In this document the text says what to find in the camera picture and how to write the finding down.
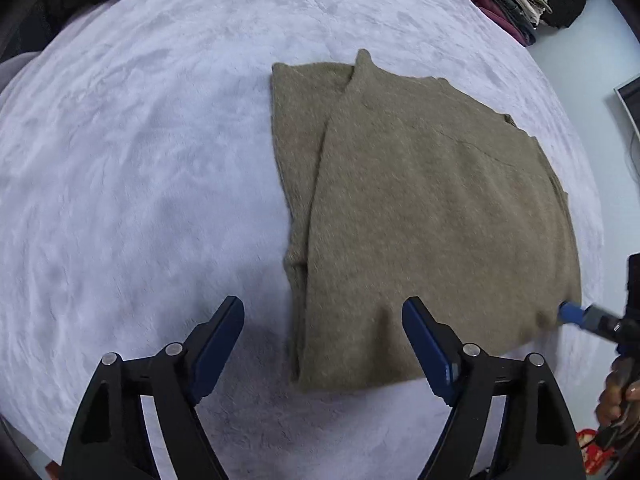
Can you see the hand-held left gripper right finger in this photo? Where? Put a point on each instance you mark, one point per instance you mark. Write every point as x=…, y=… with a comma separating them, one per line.
x=430, y=350

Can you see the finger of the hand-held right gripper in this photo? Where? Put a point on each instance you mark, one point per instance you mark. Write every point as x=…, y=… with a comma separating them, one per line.
x=575, y=312

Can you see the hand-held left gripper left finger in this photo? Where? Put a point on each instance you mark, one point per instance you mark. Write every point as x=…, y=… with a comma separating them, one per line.
x=215, y=345

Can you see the olive knit sweater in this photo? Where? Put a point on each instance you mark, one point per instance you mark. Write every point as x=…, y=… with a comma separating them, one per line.
x=425, y=210

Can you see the pile of folded clothes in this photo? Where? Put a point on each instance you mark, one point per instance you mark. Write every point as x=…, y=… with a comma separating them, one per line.
x=505, y=0

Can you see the person's right hand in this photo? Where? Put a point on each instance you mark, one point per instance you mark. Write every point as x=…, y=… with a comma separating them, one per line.
x=617, y=400

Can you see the red patterned packet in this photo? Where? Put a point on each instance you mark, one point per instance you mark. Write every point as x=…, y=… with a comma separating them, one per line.
x=592, y=452

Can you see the lavender plush blanket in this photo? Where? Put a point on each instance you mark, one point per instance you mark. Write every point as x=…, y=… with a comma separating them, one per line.
x=150, y=185

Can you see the white framed monitor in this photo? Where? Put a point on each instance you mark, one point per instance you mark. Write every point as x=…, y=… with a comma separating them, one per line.
x=631, y=105

